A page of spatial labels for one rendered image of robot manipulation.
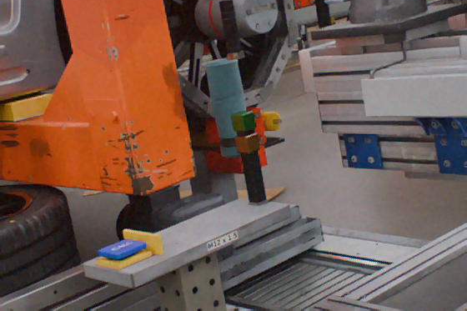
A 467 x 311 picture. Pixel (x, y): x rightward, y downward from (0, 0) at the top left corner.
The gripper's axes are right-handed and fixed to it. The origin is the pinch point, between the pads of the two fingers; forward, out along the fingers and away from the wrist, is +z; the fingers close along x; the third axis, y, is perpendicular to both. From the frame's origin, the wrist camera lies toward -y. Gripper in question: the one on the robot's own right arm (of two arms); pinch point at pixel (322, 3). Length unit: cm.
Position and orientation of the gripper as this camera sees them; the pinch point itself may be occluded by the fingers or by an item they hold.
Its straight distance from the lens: 250.3
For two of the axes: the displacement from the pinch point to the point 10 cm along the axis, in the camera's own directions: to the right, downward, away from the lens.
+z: -7.3, 2.5, -6.3
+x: 6.6, 0.2, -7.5
